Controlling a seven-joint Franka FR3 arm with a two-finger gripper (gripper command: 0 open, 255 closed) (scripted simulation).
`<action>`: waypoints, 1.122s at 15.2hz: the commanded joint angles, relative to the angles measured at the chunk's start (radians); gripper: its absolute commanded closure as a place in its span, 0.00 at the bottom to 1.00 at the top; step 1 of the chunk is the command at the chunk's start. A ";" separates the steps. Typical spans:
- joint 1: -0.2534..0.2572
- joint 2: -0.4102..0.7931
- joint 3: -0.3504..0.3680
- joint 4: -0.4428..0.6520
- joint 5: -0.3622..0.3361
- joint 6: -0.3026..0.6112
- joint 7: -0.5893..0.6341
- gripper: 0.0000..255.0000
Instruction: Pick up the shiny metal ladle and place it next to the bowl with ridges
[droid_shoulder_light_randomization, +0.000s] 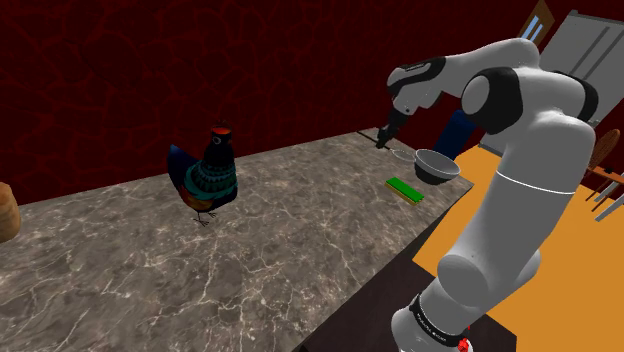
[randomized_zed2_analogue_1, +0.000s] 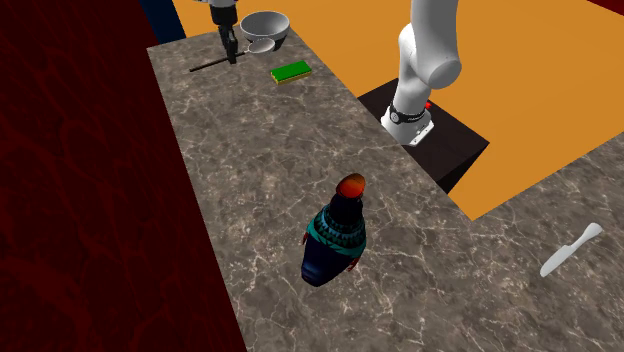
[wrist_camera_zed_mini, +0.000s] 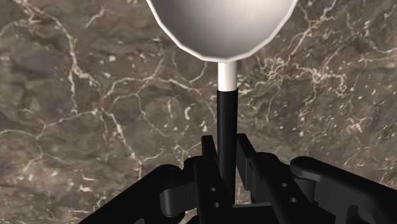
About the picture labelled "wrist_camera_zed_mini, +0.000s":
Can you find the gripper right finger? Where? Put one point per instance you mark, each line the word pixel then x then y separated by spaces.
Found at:
pixel 297 186

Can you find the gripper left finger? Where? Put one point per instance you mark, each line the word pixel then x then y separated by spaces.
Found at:
pixel 173 192

